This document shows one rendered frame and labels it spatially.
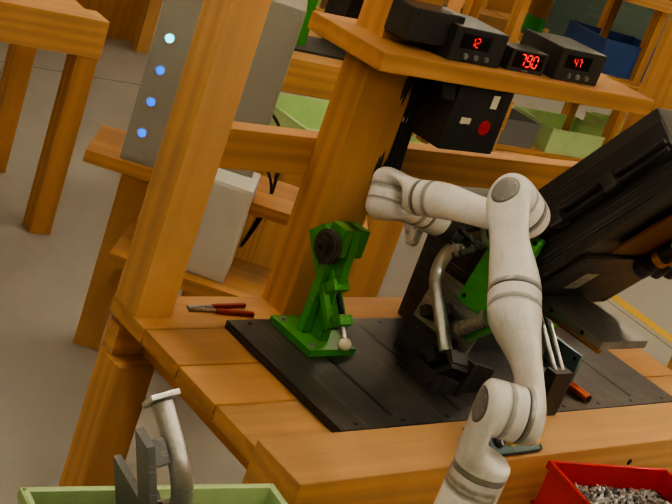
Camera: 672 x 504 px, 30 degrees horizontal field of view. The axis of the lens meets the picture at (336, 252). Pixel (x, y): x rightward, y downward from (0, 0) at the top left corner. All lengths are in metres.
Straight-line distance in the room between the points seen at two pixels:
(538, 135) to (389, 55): 5.92
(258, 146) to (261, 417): 0.61
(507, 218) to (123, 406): 0.97
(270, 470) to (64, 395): 1.89
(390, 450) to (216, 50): 0.82
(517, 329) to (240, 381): 0.64
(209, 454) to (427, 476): 1.66
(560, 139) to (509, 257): 6.25
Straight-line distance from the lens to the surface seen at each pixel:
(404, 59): 2.51
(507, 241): 2.15
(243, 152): 2.64
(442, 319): 2.69
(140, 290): 2.56
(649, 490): 2.74
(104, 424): 2.71
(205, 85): 2.41
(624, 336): 2.73
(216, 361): 2.51
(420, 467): 2.36
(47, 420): 3.89
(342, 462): 2.28
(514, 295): 2.08
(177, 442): 1.66
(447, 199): 2.33
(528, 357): 2.05
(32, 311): 4.50
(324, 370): 2.58
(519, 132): 8.14
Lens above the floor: 1.98
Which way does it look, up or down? 19 degrees down
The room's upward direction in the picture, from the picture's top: 20 degrees clockwise
